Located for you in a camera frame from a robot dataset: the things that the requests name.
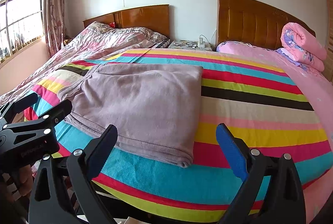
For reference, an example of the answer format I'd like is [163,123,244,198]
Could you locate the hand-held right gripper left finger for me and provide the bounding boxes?
[28,124,119,224]

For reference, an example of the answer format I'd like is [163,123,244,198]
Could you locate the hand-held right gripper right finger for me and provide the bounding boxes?
[215,123,306,224]

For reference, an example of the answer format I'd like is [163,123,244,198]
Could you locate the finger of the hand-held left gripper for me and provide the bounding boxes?
[0,92,39,121]
[5,99,73,141]

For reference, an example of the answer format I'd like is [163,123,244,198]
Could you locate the striped colourful blanket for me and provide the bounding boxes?
[23,48,332,218]

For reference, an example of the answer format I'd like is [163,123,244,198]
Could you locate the barred window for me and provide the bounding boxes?
[0,0,47,66]

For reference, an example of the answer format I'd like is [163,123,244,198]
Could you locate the floral curtain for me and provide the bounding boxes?
[44,0,68,58]

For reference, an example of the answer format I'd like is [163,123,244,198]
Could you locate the pink bed sheet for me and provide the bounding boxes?
[273,51,333,120]

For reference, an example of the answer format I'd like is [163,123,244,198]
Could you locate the pink purple pillow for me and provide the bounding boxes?
[216,40,280,55]

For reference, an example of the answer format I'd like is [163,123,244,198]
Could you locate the nightstand with floral cloth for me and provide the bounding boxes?
[168,40,215,52]

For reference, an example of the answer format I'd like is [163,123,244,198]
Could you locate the glossy wooden headboard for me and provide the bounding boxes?
[83,4,170,38]

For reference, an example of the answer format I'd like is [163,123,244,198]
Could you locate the rolled pink floral quilt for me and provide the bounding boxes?
[276,22,328,72]

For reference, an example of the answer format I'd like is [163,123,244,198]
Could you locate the light wooden wardrobe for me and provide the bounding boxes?
[323,0,333,76]

